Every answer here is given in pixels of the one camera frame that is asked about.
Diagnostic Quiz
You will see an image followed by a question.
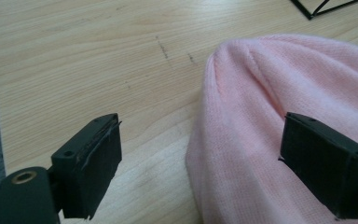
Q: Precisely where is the black wire rack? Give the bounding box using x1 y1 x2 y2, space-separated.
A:
289 0 358 21

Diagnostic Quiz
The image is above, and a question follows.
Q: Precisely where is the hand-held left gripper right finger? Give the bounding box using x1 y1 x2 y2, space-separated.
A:
279 111 358 220

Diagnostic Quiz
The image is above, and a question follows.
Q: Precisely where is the pink knit hat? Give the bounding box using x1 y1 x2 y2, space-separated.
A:
185 33 358 224

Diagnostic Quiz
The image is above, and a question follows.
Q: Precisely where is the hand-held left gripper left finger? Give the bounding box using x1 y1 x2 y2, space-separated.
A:
49 112 123 221

